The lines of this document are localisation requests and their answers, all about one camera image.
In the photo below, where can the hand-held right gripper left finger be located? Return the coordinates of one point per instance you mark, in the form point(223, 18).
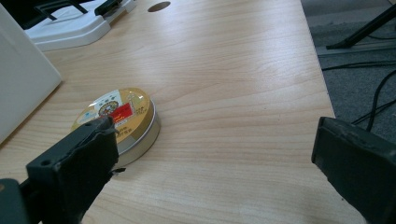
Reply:
point(71, 161)

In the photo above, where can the round gold tin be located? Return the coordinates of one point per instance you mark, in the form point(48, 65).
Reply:
point(134, 115)

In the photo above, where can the white box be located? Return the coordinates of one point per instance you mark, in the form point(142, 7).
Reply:
point(21, 84)

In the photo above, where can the black metal stand leg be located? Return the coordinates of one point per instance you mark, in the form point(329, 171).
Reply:
point(362, 31)

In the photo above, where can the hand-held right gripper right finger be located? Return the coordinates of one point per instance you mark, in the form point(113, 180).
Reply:
point(358, 161)

